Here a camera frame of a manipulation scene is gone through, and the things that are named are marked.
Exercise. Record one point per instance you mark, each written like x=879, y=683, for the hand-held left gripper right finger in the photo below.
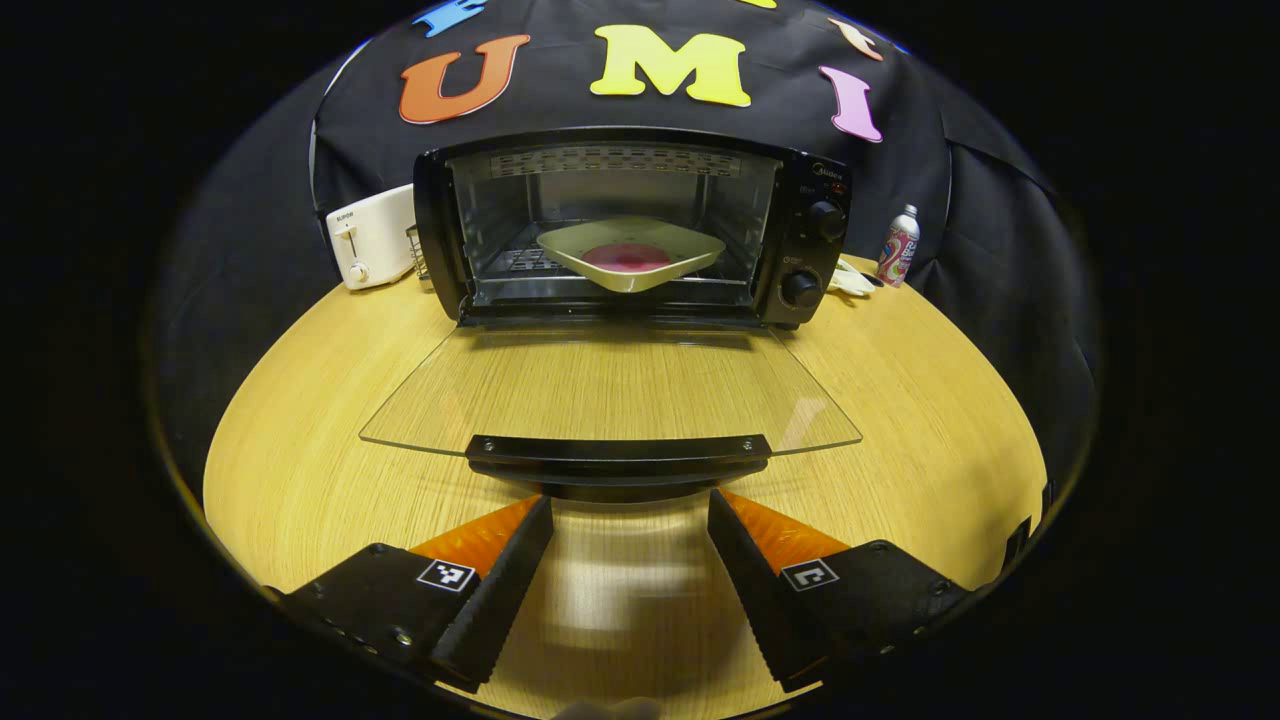
x=765, y=600

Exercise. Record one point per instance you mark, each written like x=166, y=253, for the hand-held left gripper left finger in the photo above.
x=500, y=600

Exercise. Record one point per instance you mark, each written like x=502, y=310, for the pink round food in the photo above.
x=627, y=258

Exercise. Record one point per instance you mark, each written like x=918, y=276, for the cream square tray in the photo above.
x=600, y=238

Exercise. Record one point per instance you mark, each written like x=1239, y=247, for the black electric oven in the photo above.
x=790, y=200

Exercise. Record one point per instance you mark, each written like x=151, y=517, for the white divided plate with beans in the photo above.
x=850, y=282

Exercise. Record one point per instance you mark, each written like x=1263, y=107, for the silver drink bottle red label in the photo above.
x=898, y=250

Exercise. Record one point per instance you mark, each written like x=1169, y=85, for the white toaster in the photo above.
x=375, y=235

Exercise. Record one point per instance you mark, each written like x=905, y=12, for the black backdrop cloth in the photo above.
x=560, y=100

